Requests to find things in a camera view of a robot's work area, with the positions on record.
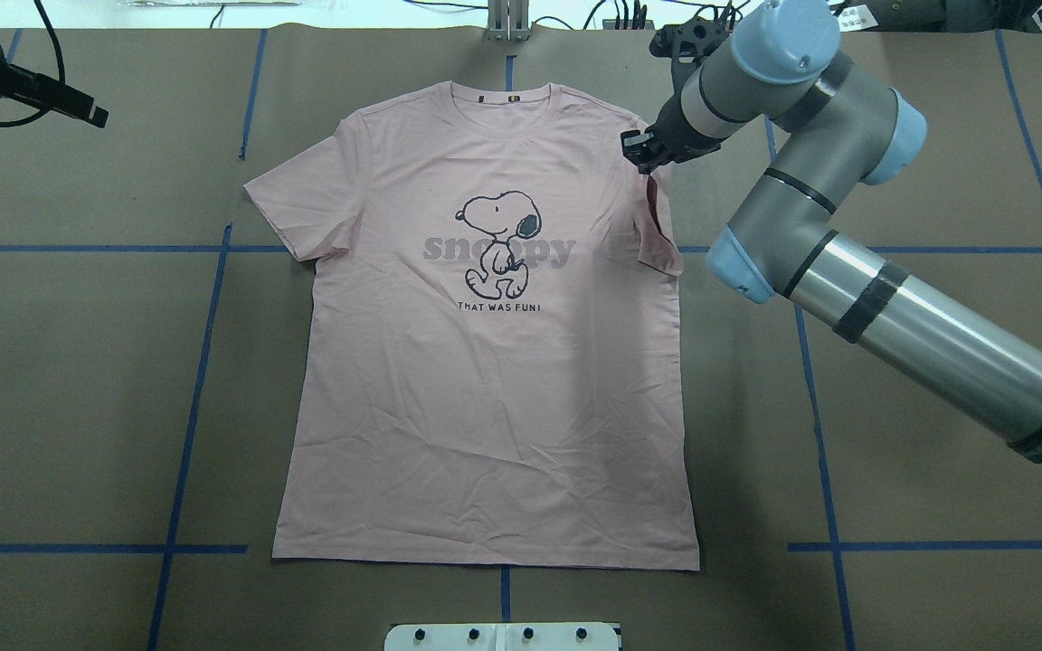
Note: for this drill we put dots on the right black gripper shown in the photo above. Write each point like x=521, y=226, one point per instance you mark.
x=667, y=141

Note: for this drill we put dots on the pink Snoopy t-shirt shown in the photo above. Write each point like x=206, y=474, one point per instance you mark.
x=494, y=364

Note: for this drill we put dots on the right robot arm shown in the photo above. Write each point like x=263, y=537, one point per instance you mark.
x=846, y=132

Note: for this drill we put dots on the white mounting plate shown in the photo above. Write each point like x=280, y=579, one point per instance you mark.
x=587, y=635

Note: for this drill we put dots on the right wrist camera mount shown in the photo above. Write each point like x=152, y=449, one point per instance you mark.
x=687, y=45

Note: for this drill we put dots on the aluminium frame post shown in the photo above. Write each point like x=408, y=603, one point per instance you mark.
x=508, y=21

